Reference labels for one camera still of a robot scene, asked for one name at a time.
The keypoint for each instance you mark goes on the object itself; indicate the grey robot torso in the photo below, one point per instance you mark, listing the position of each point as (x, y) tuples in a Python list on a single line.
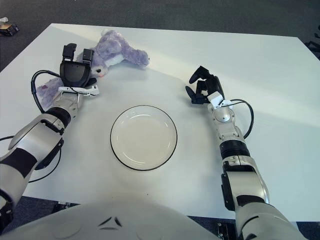
[(112, 222)]

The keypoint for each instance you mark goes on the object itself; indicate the white plate with black rim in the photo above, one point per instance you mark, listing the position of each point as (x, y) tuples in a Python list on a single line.
[(143, 137)]

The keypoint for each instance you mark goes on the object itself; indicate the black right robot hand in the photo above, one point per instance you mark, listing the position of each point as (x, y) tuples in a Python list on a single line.
[(213, 83)]

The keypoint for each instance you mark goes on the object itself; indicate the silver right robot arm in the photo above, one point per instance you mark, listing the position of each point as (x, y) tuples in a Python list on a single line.
[(247, 185)]

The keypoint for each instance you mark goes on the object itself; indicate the metal table leg bracket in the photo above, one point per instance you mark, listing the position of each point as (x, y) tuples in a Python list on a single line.
[(64, 204), (223, 231)]

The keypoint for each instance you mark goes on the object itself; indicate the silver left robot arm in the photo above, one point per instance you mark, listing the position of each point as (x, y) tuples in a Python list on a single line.
[(30, 145)]

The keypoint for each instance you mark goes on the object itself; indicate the black and brown box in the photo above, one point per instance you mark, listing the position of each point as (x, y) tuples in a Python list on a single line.
[(8, 28)]

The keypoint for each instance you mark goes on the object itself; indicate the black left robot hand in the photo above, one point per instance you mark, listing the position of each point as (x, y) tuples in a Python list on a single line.
[(73, 73)]

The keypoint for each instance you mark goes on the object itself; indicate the purple plush bunny doll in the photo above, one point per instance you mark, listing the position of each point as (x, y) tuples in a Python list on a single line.
[(135, 55)]

